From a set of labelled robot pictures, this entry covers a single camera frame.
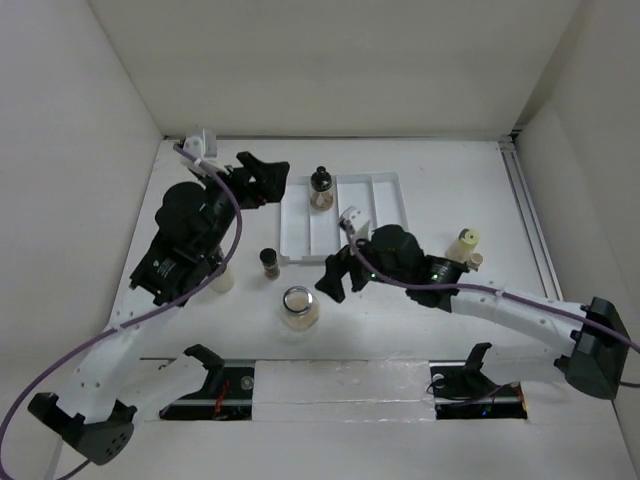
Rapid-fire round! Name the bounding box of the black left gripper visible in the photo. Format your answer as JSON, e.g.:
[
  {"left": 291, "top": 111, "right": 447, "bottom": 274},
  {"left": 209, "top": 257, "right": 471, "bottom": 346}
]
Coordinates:
[{"left": 199, "top": 151, "right": 291, "bottom": 254}]

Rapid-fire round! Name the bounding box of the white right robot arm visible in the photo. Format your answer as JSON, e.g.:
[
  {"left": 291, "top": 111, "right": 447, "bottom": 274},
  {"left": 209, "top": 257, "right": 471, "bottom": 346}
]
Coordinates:
[{"left": 315, "top": 225, "right": 634, "bottom": 400}]

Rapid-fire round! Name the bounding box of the black-capped white sauce bottle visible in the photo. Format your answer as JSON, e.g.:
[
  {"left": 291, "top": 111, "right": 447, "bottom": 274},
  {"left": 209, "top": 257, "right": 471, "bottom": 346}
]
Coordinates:
[{"left": 209, "top": 265, "right": 235, "bottom": 294}]

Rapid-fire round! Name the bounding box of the white divided plastic tray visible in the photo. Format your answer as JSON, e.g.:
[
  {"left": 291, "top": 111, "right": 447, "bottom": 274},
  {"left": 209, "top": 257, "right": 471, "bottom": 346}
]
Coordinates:
[{"left": 279, "top": 172, "right": 408, "bottom": 264}]

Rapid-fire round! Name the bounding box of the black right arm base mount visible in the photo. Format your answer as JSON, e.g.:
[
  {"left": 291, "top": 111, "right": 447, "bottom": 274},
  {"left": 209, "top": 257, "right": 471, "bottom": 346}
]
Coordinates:
[{"left": 426, "top": 342, "right": 528, "bottom": 421}]

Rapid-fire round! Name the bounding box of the wide glass jar metal rim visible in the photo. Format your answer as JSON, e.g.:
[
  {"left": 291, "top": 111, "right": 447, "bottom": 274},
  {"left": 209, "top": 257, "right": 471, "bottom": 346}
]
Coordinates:
[{"left": 281, "top": 286, "right": 320, "bottom": 332}]

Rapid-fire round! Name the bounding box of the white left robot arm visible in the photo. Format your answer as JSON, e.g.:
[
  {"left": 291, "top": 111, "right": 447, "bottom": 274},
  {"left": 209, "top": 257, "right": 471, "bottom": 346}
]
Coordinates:
[{"left": 28, "top": 151, "right": 290, "bottom": 465}]

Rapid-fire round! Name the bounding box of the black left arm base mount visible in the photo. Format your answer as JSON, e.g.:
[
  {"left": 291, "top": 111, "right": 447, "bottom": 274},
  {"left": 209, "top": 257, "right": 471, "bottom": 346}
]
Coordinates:
[{"left": 159, "top": 344, "right": 256, "bottom": 422}]

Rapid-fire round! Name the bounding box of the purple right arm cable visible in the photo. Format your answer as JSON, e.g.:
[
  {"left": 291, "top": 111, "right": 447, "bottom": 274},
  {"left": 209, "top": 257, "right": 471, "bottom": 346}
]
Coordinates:
[{"left": 342, "top": 222, "right": 640, "bottom": 389}]

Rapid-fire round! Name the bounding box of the aluminium rail on right wall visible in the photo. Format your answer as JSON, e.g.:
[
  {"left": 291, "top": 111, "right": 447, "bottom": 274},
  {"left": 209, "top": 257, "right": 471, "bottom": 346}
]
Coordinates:
[{"left": 498, "top": 135, "right": 564, "bottom": 300}]

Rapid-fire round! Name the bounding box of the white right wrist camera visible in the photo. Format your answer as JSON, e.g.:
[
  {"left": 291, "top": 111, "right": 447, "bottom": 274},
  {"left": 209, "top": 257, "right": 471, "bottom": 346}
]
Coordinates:
[{"left": 339, "top": 206, "right": 371, "bottom": 240}]

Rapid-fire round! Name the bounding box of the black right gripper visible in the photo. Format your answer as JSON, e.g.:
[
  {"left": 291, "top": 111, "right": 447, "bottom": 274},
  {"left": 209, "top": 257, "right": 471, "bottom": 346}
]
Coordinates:
[{"left": 314, "top": 227, "right": 410, "bottom": 302}]

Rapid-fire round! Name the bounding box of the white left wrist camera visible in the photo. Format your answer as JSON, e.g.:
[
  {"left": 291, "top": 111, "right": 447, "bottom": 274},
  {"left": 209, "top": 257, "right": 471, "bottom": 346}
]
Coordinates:
[{"left": 180, "top": 128, "right": 227, "bottom": 176}]

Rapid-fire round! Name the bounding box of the small dark spice shaker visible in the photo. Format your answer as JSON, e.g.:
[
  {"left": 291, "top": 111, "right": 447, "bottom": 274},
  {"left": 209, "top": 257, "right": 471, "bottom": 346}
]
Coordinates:
[{"left": 259, "top": 248, "right": 280, "bottom": 280}]

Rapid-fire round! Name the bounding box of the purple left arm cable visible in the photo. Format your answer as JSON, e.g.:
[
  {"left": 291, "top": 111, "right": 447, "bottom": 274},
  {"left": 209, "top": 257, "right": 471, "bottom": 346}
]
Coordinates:
[{"left": 0, "top": 144, "right": 246, "bottom": 479}]

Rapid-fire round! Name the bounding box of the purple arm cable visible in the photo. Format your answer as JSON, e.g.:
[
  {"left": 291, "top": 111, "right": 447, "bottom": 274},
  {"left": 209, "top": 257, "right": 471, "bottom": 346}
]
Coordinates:
[
  {"left": 342, "top": 222, "right": 640, "bottom": 389},
  {"left": 0, "top": 144, "right": 246, "bottom": 479}
]

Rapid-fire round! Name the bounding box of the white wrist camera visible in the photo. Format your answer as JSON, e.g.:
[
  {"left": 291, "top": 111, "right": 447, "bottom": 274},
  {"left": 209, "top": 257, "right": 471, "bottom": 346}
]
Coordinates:
[
  {"left": 339, "top": 206, "right": 371, "bottom": 240},
  {"left": 180, "top": 128, "right": 227, "bottom": 176}
]

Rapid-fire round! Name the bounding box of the cream yellow squeeze bottle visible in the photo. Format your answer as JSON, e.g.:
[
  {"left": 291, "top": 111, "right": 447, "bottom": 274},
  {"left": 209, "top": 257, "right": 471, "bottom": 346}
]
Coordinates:
[{"left": 445, "top": 228, "right": 480, "bottom": 263}]

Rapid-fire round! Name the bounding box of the black-capped glass condiment bottle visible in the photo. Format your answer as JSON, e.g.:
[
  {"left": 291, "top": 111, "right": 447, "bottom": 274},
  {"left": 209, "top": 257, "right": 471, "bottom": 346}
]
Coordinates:
[{"left": 310, "top": 166, "right": 334, "bottom": 211}]

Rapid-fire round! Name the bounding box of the small beige-capped bottle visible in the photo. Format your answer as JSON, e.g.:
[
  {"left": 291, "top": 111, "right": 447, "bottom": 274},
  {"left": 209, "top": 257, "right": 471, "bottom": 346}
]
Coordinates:
[{"left": 466, "top": 252, "right": 484, "bottom": 271}]

